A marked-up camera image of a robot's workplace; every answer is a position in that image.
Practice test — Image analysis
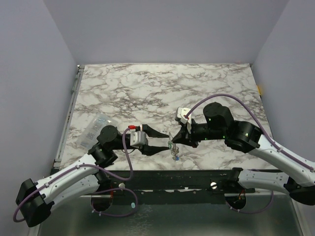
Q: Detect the wire keyring with keys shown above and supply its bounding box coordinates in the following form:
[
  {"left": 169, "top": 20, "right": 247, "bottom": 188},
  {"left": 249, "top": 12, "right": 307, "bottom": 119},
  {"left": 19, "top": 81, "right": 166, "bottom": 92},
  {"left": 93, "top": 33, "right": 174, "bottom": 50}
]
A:
[{"left": 169, "top": 132, "right": 179, "bottom": 161}]

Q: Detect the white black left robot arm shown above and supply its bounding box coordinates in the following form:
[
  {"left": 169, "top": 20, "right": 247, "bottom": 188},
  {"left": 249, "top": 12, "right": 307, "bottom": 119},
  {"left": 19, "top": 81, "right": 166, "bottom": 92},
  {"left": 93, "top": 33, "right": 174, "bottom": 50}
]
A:
[{"left": 13, "top": 124, "right": 169, "bottom": 228}]

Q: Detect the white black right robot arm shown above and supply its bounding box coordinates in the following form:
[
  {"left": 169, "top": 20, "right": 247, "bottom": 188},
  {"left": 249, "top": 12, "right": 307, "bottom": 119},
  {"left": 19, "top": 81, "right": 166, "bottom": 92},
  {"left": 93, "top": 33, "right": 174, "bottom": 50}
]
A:
[{"left": 172, "top": 102, "right": 315, "bottom": 206}]

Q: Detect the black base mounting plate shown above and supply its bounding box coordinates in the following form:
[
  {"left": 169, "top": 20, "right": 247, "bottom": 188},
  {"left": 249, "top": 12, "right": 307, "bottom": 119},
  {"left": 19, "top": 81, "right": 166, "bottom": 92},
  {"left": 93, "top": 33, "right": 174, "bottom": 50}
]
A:
[{"left": 50, "top": 168, "right": 261, "bottom": 205}]

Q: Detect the clear plastic compartment box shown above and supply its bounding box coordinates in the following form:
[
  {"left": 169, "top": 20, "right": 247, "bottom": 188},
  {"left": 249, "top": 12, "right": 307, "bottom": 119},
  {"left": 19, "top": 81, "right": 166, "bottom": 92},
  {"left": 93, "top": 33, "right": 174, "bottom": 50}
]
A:
[{"left": 76, "top": 113, "right": 112, "bottom": 150}]

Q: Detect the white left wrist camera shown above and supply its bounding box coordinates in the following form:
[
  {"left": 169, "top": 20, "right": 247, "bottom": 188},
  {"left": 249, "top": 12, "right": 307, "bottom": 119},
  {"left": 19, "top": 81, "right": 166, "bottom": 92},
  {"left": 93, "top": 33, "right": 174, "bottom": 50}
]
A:
[{"left": 129, "top": 125, "right": 140, "bottom": 148}]

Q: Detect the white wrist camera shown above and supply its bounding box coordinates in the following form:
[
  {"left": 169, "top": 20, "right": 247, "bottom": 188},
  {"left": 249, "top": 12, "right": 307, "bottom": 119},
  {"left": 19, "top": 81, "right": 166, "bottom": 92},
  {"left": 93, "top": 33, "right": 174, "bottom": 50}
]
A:
[
  {"left": 129, "top": 125, "right": 140, "bottom": 148},
  {"left": 175, "top": 107, "right": 191, "bottom": 133}
]

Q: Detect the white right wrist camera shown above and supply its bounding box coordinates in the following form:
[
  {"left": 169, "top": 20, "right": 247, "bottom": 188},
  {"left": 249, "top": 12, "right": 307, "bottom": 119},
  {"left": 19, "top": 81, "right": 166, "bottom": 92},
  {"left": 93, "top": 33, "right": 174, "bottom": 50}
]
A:
[{"left": 175, "top": 107, "right": 191, "bottom": 133}]

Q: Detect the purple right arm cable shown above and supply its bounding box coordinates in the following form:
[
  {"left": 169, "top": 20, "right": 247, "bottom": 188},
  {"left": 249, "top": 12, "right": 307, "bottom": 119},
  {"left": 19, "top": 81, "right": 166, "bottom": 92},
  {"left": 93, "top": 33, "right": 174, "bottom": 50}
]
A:
[{"left": 186, "top": 94, "right": 315, "bottom": 214}]

